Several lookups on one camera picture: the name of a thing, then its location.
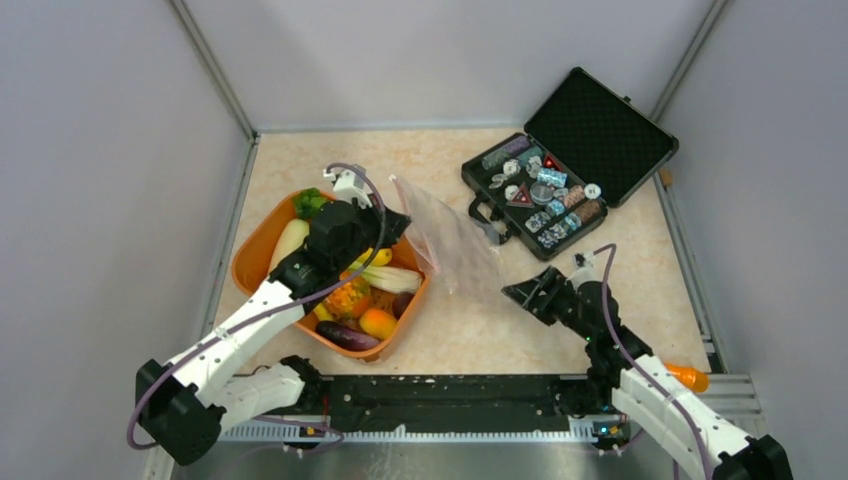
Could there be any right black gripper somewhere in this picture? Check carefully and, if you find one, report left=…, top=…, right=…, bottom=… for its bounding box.
left=503, top=265, right=595, bottom=342

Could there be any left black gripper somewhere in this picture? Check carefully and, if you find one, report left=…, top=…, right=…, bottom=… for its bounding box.
left=334, top=192, right=412, bottom=271

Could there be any clear zip top bag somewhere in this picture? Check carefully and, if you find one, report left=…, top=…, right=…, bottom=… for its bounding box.
left=390, top=175, right=504, bottom=303

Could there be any white radish with leaves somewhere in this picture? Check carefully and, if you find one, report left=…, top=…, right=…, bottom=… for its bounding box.
left=268, top=188, right=328, bottom=273

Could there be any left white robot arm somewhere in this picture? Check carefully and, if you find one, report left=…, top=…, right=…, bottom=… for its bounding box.
left=126, top=198, right=412, bottom=466

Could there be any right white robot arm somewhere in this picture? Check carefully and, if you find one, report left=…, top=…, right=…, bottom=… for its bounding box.
left=502, top=266, right=793, bottom=479

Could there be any orange pineapple toy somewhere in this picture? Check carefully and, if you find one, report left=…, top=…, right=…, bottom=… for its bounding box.
left=323, top=277, right=372, bottom=320

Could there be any orange yellow mango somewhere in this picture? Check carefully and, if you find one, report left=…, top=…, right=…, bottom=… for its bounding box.
left=359, top=308, right=398, bottom=341

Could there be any yellow banana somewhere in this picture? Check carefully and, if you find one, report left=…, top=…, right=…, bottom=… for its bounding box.
left=312, top=303, right=336, bottom=322

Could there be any purple eggplant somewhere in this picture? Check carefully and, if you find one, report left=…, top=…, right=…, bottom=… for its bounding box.
left=315, top=321, right=381, bottom=352

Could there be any orange plastic basket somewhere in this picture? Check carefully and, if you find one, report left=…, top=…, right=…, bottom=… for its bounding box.
left=231, top=193, right=430, bottom=362

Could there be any black open carrying case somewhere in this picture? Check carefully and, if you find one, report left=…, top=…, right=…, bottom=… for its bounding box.
left=461, top=67, right=679, bottom=261

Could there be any orange carrot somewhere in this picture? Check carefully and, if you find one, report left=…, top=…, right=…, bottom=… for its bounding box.
left=664, top=363, right=710, bottom=394

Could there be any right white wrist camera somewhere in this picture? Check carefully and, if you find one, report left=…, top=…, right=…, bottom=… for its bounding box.
left=569, top=252, right=602, bottom=290

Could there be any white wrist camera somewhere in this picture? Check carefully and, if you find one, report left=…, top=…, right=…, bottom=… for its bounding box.
left=569, top=252, right=602, bottom=290
left=323, top=165, right=375, bottom=209

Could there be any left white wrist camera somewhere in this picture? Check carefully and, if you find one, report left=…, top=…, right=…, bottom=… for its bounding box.
left=323, top=165, right=375, bottom=209

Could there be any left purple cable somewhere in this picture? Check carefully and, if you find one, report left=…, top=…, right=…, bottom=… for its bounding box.
left=125, top=162, right=389, bottom=458

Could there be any purple cable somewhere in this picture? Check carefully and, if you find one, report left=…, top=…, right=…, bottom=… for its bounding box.
left=125, top=162, right=389, bottom=458
left=582, top=243, right=715, bottom=480

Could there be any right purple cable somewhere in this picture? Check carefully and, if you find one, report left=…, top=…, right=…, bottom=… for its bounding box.
left=582, top=243, right=715, bottom=480

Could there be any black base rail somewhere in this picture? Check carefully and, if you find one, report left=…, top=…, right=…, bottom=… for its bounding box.
left=276, top=374, right=628, bottom=437

